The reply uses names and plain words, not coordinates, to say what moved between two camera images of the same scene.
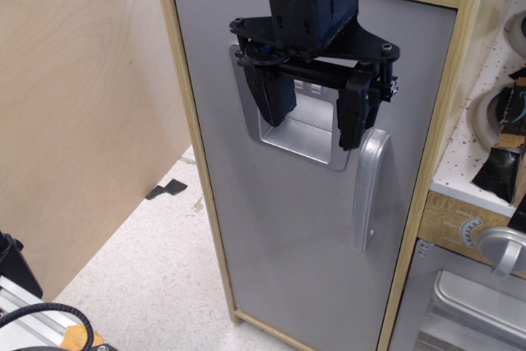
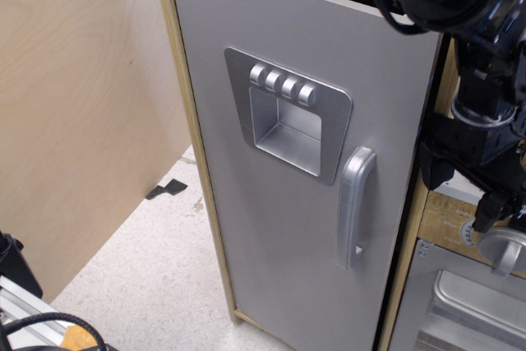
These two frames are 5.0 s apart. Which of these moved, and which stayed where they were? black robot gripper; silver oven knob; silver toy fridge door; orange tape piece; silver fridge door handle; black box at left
Moved: silver fridge door handle; black robot gripper
Stayed: silver toy fridge door; black box at left; orange tape piece; silver oven knob
